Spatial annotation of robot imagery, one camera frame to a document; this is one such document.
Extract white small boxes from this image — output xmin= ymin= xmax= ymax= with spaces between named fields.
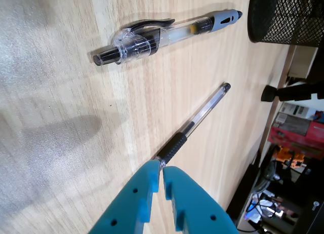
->
xmin=280 ymin=102 xmax=317 ymax=117

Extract clear retractable pen grey grip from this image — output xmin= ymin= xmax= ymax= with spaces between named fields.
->
xmin=92 ymin=10 xmax=243 ymax=67

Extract black device with round logo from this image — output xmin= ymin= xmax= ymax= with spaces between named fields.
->
xmin=293 ymin=193 xmax=324 ymax=234

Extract orange tool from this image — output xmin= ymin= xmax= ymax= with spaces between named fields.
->
xmin=272 ymin=145 xmax=307 ymax=169

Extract tangled white blue cables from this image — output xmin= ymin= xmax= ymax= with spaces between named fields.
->
xmin=244 ymin=190 xmax=284 ymax=219

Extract red box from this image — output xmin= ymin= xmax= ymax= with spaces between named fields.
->
xmin=267 ymin=111 xmax=324 ymax=161

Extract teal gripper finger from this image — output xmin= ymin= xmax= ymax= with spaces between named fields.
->
xmin=88 ymin=160 xmax=160 ymax=234
xmin=163 ymin=165 xmax=240 ymax=234

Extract black mesh pen holder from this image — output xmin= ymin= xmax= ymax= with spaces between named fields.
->
xmin=247 ymin=0 xmax=324 ymax=48

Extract dark grey pen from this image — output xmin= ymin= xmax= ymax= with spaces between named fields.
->
xmin=155 ymin=82 xmax=231 ymax=169

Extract black tripod leg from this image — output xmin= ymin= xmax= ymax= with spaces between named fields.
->
xmin=261 ymin=81 xmax=324 ymax=102

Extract beige cardboard box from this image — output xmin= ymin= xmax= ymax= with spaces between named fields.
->
xmin=288 ymin=45 xmax=319 ymax=79

